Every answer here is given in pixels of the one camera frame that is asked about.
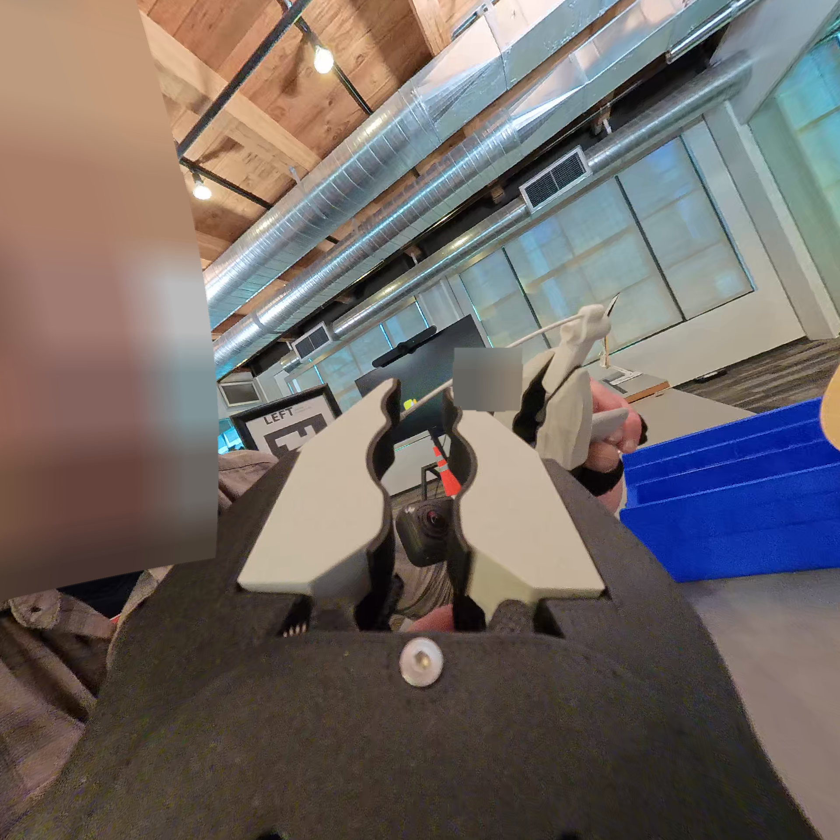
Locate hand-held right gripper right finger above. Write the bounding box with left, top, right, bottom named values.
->
left=444, top=405, right=607, bottom=605

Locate orange traffic cone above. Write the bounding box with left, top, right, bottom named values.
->
left=432, top=440, right=463, bottom=500

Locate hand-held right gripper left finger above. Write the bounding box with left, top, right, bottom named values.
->
left=239, top=381, right=399, bottom=599

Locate large black screen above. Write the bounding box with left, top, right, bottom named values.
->
left=355, top=313, right=488, bottom=445

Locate white vent grille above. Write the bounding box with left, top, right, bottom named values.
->
left=292, top=322, right=337, bottom=363
left=520, top=146, right=593, bottom=215

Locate blue plastic bin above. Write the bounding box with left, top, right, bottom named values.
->
left=617, top=398, right=840, bottom=584

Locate person's left hand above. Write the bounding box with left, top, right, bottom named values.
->
left=584, top=378, right=644, bottom=476

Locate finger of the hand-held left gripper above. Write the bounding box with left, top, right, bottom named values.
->
left=539, top=322, right=595, bottom=469
left=515, top=344, right=559, bottom=442

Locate person's plaid shirt torso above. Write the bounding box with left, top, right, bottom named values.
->
left=0, top=451, right=279, bottom=808

